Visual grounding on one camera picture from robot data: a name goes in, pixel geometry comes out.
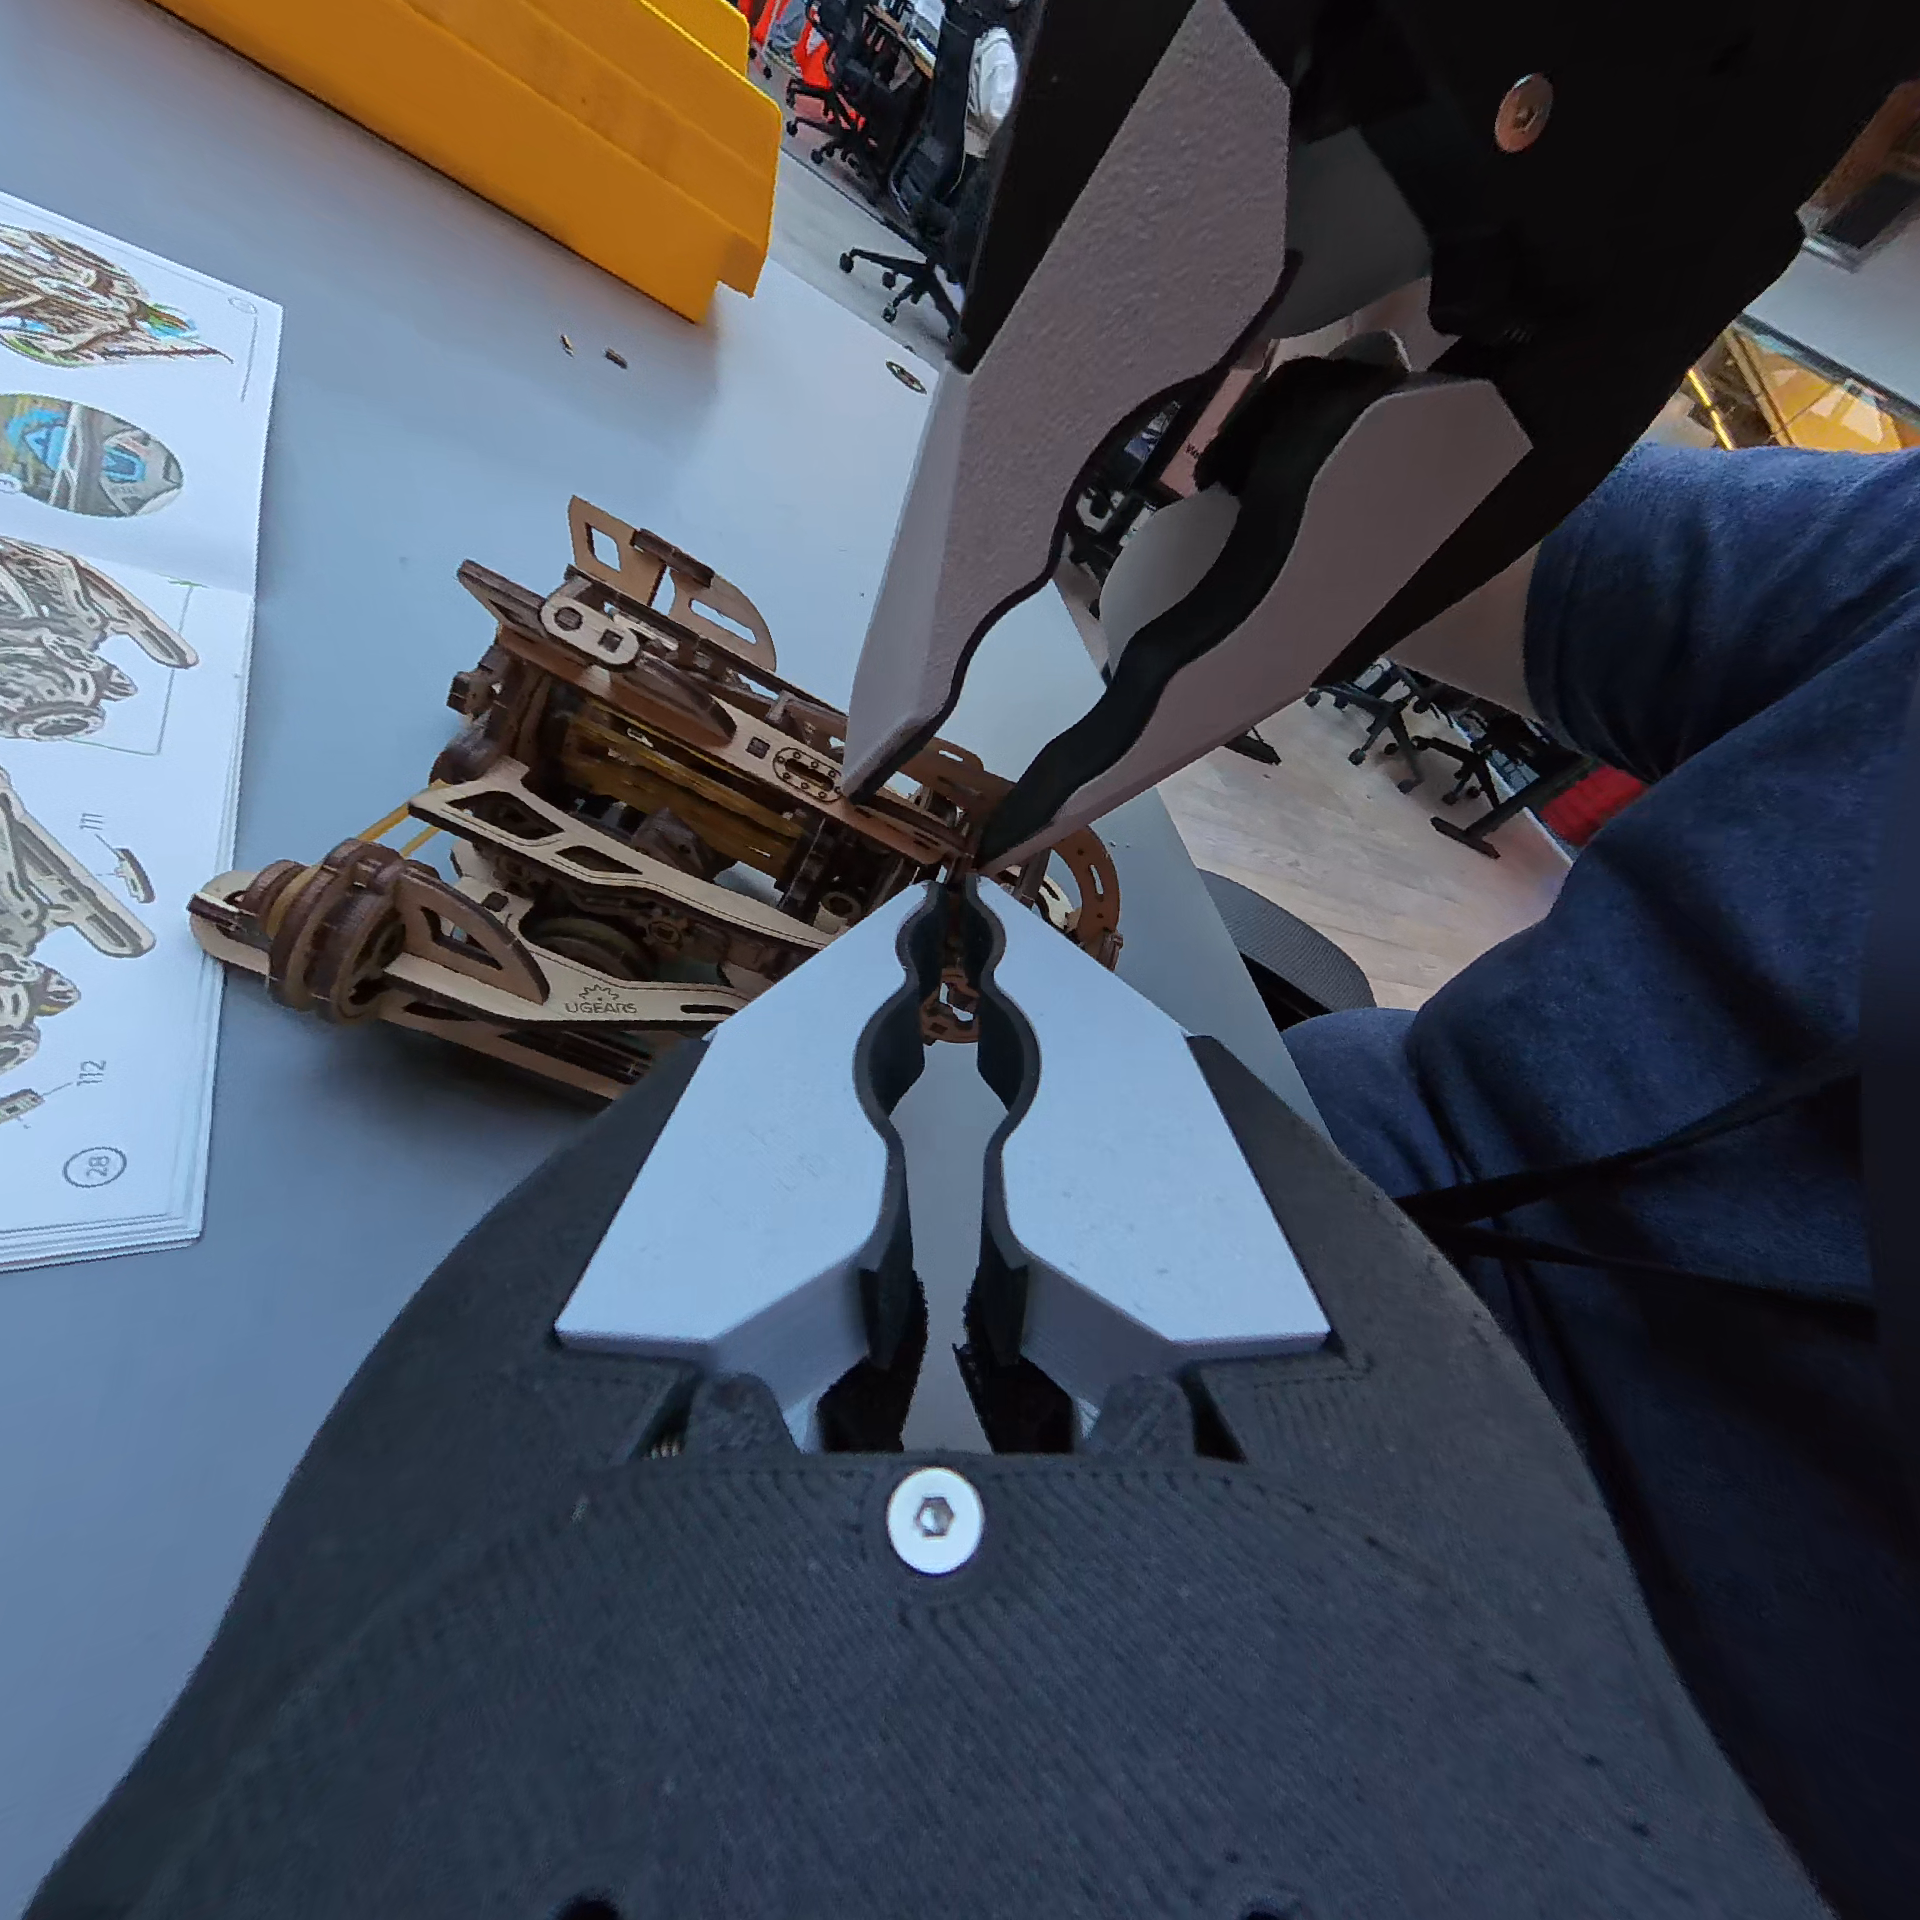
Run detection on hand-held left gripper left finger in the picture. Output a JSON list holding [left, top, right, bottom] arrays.
[[554, 883, 950, 1453]]

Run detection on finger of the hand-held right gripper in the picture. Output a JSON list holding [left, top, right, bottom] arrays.
[[972, 357, 1537, 875], [839, 0, 1297, 805]]

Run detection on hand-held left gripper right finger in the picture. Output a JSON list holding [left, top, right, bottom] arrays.
[[958, 880, 1334, 1453]]

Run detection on wooden submarine model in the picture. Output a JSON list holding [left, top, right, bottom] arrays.
[[186, 495, 1126, 1107]]

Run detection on black background office chair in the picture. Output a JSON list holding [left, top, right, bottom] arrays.
[[1306, 663, 1503, 846], [837, 23, 984, 350]]

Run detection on black mesh office chair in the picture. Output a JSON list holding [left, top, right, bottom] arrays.
[[1200, 871, 1376, 1038]]

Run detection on stacked yellow plastic bins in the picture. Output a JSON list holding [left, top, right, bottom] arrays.
[[151, 0, 784, 326]]

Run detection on illustrated instruction booklet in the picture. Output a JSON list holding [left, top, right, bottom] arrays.
[[0, 188, 287, 1278]]

